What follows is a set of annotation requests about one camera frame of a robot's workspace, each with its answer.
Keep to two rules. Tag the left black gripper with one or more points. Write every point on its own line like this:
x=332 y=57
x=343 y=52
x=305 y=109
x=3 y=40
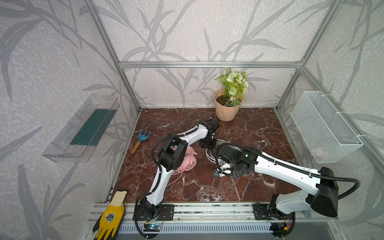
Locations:
x=207 y=141

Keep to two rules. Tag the white headphones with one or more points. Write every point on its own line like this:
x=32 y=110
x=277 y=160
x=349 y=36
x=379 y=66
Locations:
x=222 y=154

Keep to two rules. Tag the pink headphones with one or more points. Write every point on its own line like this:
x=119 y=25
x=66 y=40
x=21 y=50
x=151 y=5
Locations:
x=189 y=161

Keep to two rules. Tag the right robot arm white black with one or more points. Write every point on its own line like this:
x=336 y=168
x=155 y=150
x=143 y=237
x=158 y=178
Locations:
x=320 y=190

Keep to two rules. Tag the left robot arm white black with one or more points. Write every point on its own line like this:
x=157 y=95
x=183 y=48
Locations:
x=168 y=154

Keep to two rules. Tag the beige flower pot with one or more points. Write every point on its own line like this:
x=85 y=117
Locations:
x=224 y=113

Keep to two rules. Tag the green artificial plant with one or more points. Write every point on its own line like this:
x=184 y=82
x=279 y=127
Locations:
x=235 y=86

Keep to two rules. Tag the pink object in basket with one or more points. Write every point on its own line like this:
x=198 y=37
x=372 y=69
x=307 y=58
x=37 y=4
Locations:
x=318 y=152

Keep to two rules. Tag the yellow black work glove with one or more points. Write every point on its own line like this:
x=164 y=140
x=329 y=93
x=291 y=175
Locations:
x=110 y=221

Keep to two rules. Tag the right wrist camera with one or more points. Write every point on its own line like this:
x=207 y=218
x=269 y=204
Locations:
x=223 y=172

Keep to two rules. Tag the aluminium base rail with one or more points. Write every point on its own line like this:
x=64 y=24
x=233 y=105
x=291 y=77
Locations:
x=210 y=212

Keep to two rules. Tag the blue garden rake wooden handle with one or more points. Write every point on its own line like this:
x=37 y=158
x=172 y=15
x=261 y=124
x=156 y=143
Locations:
x=142 y=137

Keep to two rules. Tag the white wire mesh basket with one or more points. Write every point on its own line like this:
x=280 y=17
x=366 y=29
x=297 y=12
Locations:
x=321 y=125

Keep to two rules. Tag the clear plastic wall tray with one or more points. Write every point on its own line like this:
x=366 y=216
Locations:
x=79 y=138

